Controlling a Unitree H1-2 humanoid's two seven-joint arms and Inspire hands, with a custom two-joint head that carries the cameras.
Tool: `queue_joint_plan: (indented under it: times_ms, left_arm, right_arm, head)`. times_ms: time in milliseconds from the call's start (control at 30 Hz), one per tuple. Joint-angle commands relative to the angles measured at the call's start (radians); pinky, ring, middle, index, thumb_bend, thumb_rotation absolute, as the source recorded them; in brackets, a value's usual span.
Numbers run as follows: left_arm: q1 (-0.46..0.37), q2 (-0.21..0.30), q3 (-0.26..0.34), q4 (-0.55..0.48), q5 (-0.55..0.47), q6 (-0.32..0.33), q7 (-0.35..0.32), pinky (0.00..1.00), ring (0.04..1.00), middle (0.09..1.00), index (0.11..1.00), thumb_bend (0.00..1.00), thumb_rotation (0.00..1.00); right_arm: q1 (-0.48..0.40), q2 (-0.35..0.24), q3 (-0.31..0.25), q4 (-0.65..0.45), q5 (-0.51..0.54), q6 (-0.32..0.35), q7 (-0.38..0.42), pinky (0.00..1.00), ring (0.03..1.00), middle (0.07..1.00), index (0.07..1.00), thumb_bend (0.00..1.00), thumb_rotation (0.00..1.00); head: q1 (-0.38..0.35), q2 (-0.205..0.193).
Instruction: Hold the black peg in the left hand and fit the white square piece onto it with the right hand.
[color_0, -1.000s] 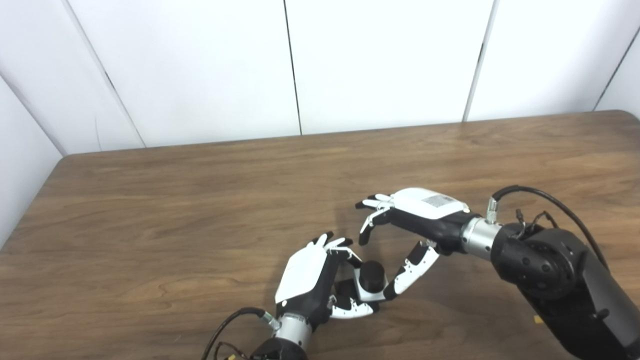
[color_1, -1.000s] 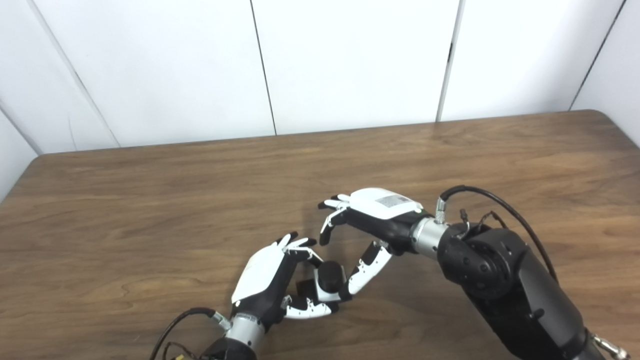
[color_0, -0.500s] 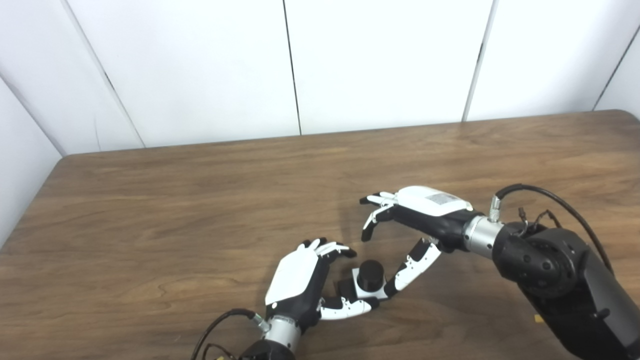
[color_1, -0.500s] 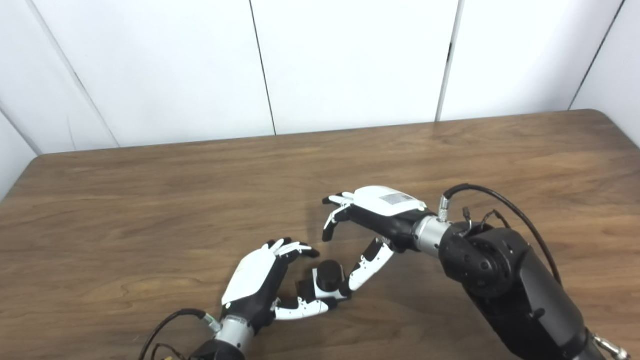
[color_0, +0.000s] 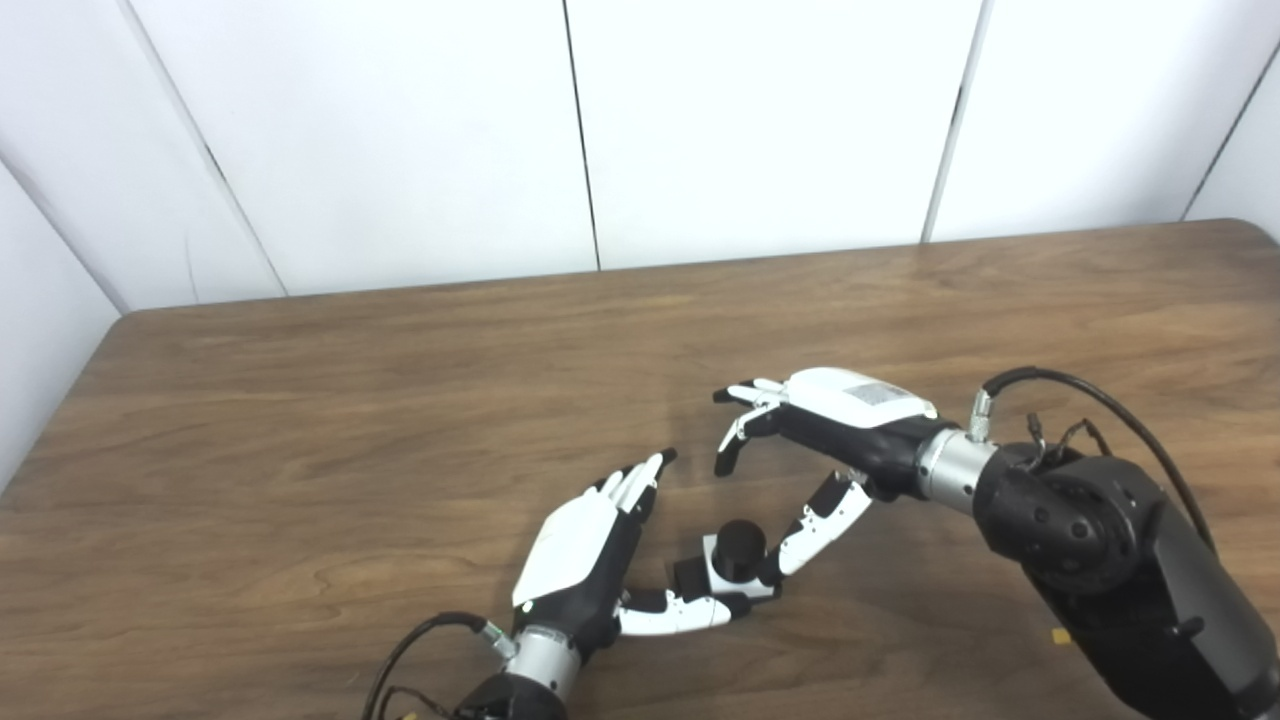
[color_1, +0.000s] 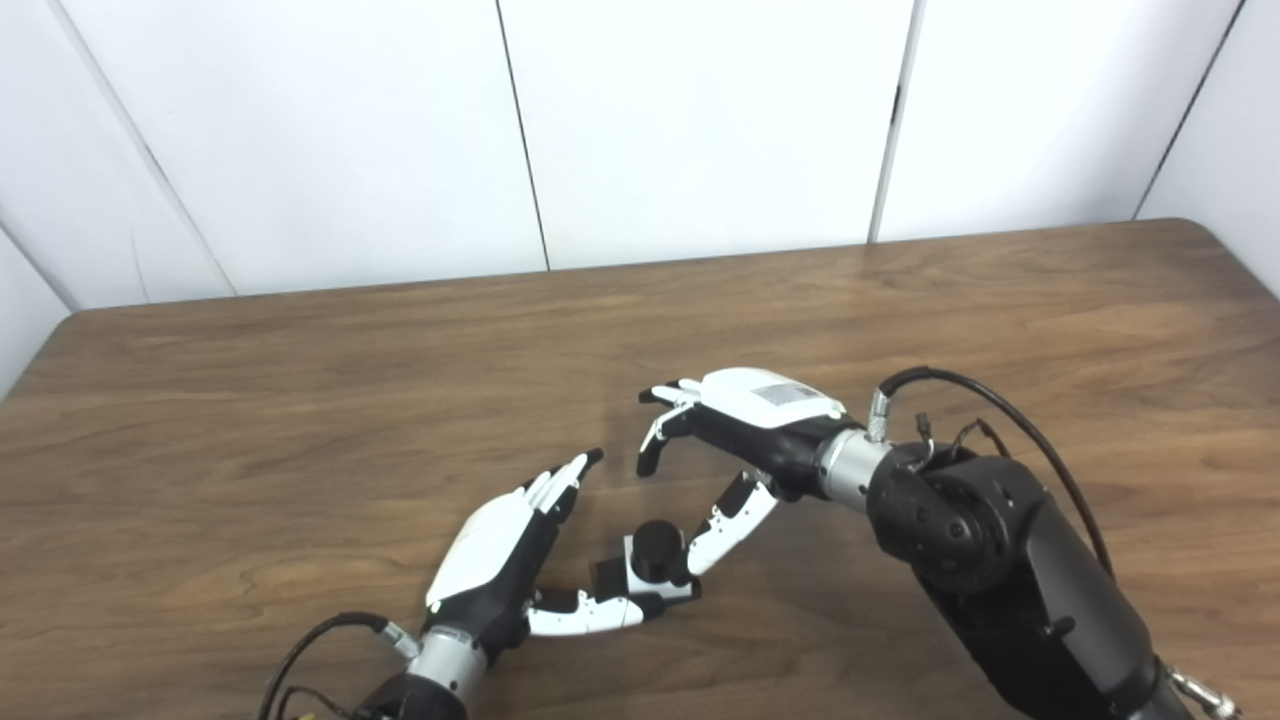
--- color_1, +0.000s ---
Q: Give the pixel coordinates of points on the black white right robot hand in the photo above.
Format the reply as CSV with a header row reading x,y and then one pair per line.
x,y
760,420

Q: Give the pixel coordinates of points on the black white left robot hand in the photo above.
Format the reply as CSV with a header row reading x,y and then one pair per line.
x,y
485,555

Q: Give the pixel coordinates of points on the white square piece with hole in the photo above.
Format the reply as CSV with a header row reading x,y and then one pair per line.
x,y
633,570

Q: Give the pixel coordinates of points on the black peg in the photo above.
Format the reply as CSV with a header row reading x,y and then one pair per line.
x,y
657,545

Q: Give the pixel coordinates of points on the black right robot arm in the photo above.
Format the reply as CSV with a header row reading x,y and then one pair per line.
x,y
1000,560

